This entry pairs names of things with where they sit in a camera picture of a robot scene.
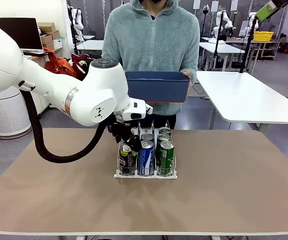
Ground black corrugated cable hose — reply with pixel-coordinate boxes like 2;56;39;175
18;81;114;164

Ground black computer monitor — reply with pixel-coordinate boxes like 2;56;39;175
0;17;44;51

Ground wooden shelf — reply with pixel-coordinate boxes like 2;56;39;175
252;39;281;61

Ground bright green beverage can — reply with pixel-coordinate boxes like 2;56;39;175
159;140;175;176

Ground white background table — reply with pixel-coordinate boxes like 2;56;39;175
75;39;104;55
199;41;246;73

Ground yellow crate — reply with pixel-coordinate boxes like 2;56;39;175
253;31;275;42

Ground white wire can dispenser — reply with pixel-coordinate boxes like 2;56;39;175
113;119;178;180

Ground black Pepsi logo can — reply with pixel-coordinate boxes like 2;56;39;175
119;144;136;176

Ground person's left hand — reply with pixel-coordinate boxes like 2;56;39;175
182;69;194;97

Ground blue plastic bin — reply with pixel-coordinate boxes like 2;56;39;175
125;71;191;104

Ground orange jacket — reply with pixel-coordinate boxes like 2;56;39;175
43;47;84;81

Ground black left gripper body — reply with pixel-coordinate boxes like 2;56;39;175
107;119;136;145

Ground large white table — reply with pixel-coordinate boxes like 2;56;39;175
196;70;288;136

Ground blue beverage can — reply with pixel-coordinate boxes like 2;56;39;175
138;140;155;176
140;133;154;143

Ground black tripod pole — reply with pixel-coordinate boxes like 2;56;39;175
213;11;225;71
240;17;257;74

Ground black trousers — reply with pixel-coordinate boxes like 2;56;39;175
143;113;177;130

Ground person in teal fleece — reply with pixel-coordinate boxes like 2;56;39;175
101;0;200;116

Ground white air purifier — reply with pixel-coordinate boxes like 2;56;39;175
0;86;32;140

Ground person's left forearm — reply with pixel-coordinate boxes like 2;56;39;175
183;62;200;85

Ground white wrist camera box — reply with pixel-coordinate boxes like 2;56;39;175
122;97;154;121

